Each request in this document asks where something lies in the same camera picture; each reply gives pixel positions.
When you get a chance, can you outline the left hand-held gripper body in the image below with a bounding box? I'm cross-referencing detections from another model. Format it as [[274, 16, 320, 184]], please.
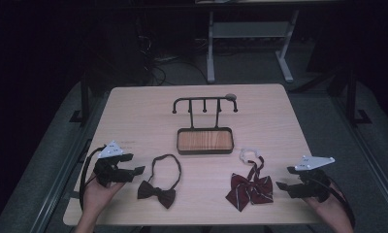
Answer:
[[93, 140, 135, 188]]

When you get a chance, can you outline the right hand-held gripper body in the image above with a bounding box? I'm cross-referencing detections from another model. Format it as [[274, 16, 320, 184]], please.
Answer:
[[293, 154, 336, 204]]

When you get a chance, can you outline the red striped bow tie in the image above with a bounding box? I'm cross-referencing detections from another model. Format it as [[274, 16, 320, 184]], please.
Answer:
[[225, 148, 275, 213]]

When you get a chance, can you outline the person's right hand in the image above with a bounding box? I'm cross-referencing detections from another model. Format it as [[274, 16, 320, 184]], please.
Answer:
[[303, 181, 349, 226]]

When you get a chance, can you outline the black bow tie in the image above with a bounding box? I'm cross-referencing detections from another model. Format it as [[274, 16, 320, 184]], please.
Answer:
[[137, 153, 182, 210]]

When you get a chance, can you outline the black metal stand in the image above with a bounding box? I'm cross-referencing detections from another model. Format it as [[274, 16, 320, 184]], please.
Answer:
[[69, 69, 93, 128], [341, 62, 373, 126]]

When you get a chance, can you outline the black hook rack wooden tray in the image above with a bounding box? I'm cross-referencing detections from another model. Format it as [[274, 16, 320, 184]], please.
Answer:
[[172, 93, 240, 156]]

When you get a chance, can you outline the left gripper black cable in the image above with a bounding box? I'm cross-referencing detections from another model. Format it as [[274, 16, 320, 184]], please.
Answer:
[[79, 146, 107, 212]]

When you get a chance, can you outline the grey metal rail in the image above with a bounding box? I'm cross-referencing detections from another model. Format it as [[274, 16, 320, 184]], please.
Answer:
[[28, 96, 101, 233], [331, 95, 388, 215]]

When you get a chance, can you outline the tangle of floor cables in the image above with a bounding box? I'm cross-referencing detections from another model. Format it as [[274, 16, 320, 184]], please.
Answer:
[[135, 18, 210, 86]]

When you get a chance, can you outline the white metal desk frame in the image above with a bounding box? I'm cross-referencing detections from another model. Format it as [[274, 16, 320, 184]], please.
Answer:
[[206, 9, 301, 84]]

